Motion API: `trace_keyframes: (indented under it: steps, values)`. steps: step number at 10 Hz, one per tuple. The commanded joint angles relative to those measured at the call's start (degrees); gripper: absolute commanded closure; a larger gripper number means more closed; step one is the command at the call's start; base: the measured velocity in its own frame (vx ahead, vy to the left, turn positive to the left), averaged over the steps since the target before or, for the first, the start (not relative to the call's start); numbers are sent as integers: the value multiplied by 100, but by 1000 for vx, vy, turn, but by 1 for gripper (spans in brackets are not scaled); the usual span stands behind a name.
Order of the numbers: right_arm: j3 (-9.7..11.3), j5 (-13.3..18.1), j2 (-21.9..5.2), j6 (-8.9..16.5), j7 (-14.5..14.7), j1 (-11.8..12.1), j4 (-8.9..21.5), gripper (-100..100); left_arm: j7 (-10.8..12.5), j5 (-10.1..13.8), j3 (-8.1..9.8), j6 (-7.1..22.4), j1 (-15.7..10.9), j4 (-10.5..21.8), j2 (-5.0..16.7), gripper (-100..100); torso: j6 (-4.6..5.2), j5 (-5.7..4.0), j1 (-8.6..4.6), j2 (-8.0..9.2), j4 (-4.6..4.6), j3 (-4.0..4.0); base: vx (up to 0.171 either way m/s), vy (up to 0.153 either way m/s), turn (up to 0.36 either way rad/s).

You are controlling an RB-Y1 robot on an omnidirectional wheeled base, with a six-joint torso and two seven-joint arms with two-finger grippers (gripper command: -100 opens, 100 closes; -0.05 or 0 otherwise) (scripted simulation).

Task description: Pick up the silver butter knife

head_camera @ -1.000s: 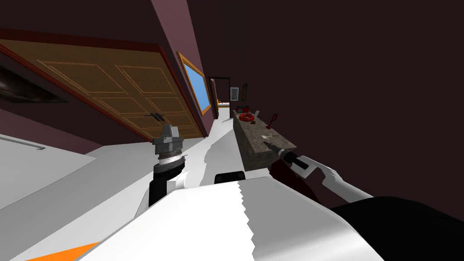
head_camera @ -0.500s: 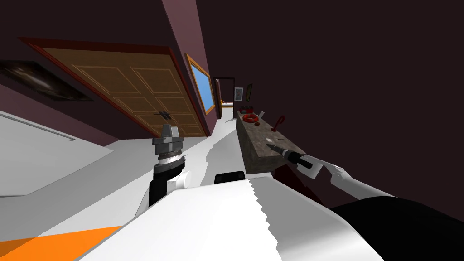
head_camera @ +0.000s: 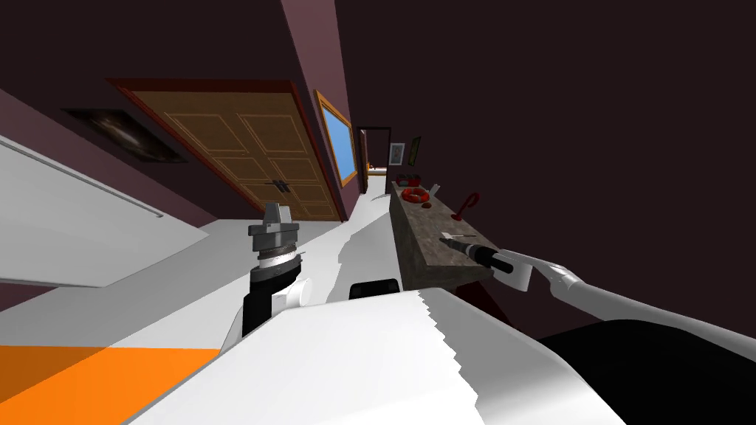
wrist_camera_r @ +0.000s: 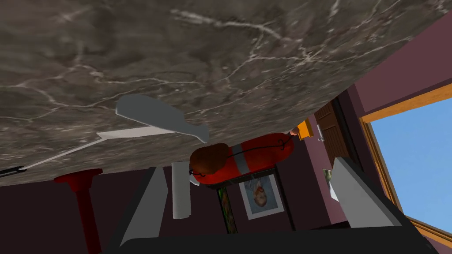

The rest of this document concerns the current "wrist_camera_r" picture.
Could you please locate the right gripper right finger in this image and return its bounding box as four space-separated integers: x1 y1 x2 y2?
331 157 410 228

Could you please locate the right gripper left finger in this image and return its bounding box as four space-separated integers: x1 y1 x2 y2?
107 166 169 253

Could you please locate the white paper roll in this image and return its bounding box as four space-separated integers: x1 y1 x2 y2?
171 161 192 220

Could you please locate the brown wooden door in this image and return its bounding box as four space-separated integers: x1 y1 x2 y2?
313 101 351 167

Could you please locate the green picture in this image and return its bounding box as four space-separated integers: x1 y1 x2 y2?
217 187 238 235

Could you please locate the orange box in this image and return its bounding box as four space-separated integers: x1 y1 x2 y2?
296 119 315 142

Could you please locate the grey spatula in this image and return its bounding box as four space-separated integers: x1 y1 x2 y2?
115 94 211 144

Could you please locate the red sausage with grey band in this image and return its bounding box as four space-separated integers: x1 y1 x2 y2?
188 133 296 186

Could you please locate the small picture with white frame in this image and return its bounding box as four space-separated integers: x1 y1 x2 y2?
323 169 339 202

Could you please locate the dark red pedestal stand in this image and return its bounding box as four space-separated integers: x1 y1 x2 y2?
53 168 104 254

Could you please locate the white spatula with black handle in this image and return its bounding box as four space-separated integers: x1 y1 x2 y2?
0 126 176 178

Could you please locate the window with wooden frame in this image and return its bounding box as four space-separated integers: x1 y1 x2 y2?
359 82 452 248

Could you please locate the portrait picture in white frame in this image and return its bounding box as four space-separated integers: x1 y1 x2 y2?
238 174 285 221

